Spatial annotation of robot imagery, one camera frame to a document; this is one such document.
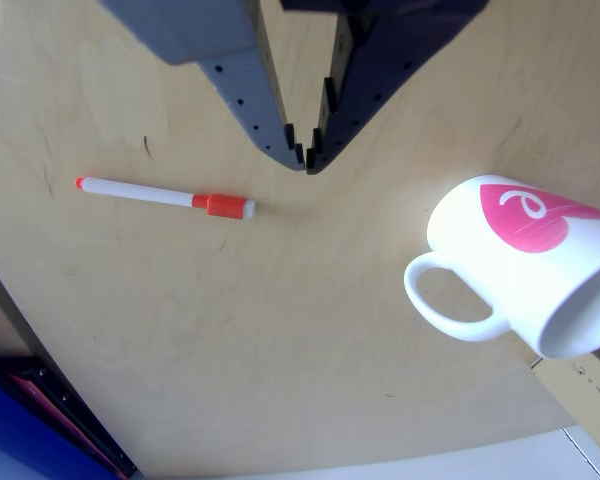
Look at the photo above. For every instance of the white marker pen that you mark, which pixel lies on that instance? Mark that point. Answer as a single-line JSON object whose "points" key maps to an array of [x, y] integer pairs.
{"points": [[140, 192]]}

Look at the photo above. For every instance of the white mug with pink logo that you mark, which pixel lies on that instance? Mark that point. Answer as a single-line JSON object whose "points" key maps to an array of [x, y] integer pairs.
{"points": [[505, 280]]}

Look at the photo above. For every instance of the pink flat item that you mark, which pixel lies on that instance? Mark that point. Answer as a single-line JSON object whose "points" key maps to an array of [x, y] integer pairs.
{"points": [[27, 387]]}

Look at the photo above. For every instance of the blue box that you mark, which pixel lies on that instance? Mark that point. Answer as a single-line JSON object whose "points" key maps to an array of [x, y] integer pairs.
{"points": [[10, 440]]}

